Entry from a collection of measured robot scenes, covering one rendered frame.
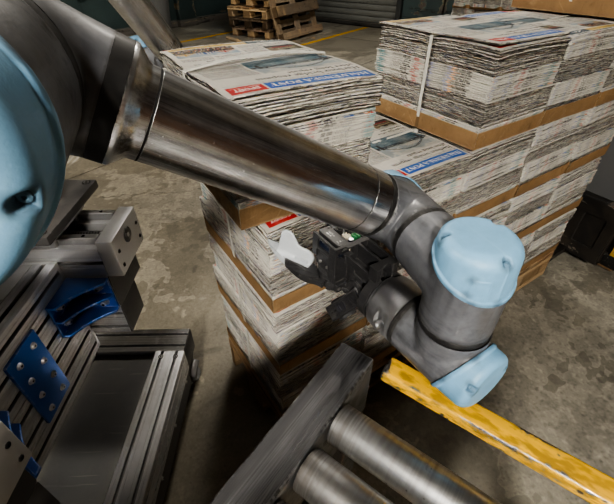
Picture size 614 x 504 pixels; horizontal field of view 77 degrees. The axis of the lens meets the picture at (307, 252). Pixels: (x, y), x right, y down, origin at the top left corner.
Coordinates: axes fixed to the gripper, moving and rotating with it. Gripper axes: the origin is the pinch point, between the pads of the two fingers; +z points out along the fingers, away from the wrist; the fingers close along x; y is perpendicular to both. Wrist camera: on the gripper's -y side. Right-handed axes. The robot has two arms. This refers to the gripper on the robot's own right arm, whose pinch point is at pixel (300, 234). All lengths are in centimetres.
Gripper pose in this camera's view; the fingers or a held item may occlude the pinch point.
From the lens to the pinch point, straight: 63.8
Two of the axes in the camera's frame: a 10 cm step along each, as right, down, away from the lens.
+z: -5.5, -5.2, 6.5
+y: 0.0, -7.8, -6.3
